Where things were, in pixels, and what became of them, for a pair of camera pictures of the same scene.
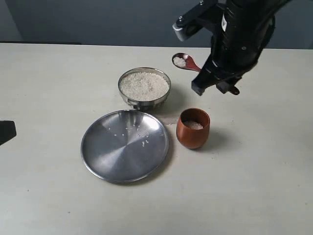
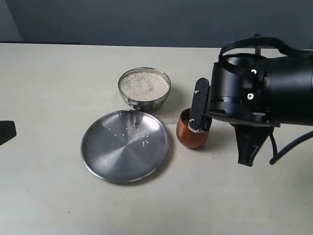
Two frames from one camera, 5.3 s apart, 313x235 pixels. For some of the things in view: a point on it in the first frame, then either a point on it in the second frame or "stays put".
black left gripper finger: x=8 y=131 stays put
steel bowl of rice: x=145 y=87 stays put
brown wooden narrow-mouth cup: x=192 y=128 stays put
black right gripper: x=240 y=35 to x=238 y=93
